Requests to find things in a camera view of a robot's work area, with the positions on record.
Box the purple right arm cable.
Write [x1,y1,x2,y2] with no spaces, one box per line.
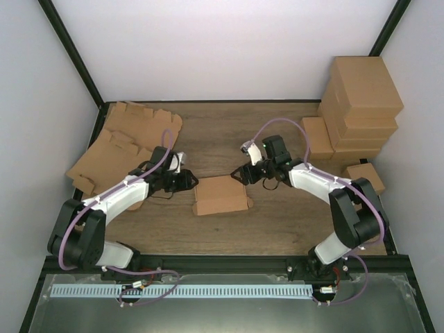
[250,118,388,306]

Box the left black frame post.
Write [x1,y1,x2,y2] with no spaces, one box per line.
[37,0,105,108]

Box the black frame post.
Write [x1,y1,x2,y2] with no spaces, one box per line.
[37,0,105,108]
[368,0,411,57]

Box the right black frame post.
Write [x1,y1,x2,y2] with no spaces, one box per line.
[368,0,411,57]

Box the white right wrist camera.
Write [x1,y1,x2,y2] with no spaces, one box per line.
[240,140,263,166]

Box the black aluminium frame rail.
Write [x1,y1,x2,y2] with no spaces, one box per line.
[44,254,413,278]

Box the cardboard box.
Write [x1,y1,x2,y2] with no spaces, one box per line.
[192,176,254,216]

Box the flat cardboard blank stack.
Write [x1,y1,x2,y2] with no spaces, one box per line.
[104,102,182,151]

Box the small folded box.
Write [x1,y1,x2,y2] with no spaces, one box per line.
[342,162,386,195]
[300,117,334,160]

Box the small folded box front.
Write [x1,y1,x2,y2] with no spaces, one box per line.
[342,162,386,195]

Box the small folded box left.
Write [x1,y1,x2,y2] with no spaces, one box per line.
[300,117,334,160]

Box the top large folded box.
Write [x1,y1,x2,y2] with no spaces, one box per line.
[330,56,404,119]

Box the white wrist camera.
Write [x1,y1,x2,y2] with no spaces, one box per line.
[240,140,263,166]
[169,152,187,173]

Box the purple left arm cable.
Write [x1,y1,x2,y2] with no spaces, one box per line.
[56,128,176,271]

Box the light blue slotted cable duct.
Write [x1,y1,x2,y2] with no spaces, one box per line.
[50,284,313,300]

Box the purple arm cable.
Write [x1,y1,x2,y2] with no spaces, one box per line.
[56,128,176,271]
[250,118,388,306]

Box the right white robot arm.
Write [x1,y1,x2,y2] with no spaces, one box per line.
[230,135,387,280]

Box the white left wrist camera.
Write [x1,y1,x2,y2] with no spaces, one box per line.
[169,152,187,173]

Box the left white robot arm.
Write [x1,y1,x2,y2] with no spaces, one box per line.
[47,146,198,280]

